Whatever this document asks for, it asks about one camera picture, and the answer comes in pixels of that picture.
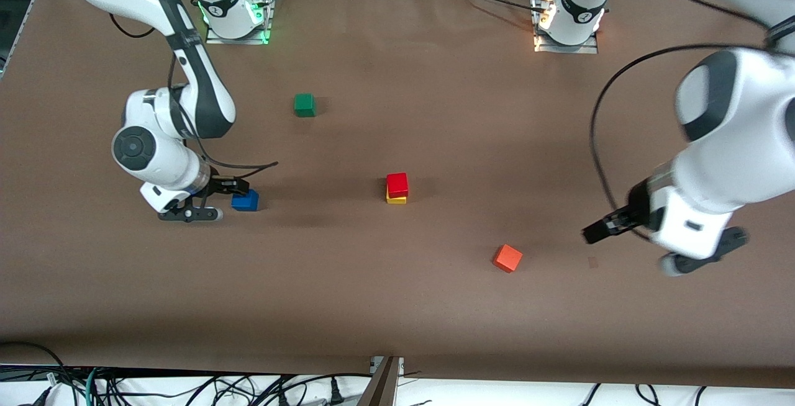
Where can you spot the yellow cube block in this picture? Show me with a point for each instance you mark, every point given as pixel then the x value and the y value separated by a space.
pixel 396 200

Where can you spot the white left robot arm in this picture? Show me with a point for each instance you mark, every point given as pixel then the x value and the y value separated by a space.
pixel 733 164

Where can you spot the green cube block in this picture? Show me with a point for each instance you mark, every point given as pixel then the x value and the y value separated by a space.
pixel 304 105

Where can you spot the blue cube block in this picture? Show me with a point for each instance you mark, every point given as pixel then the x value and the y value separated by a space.
pixel 247 202

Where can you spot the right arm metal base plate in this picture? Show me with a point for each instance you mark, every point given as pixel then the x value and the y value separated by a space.
pixel 239 40

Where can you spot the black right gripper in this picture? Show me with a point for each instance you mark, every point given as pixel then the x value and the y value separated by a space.
pixel 220 185

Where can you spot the orange cube block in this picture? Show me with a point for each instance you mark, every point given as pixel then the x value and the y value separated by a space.
pixel 508 259

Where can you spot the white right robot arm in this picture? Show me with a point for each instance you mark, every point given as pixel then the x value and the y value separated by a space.
pixel 174 170

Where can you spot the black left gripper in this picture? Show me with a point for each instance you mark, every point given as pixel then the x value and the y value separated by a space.
pixel 632 212

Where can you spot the red cube block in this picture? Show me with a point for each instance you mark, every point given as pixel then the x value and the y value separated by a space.
pixel 397 184

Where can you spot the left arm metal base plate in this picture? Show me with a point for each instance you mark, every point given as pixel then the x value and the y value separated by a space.
pixel 581 49

